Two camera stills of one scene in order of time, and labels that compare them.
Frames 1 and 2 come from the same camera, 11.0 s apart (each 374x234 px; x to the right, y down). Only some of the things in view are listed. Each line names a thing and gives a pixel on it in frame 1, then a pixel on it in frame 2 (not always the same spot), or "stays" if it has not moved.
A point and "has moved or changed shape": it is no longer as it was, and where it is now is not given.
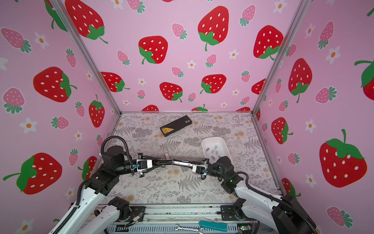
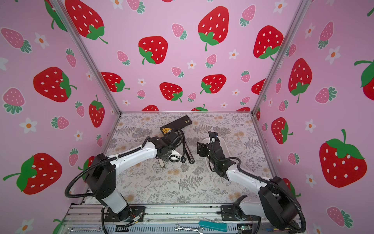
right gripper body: (202, 178) -> (205, 151)
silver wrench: (200, 229) stays
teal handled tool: (217, 226) stays
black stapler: (175, 126) has moved or changed shape
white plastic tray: (215, 147) stays
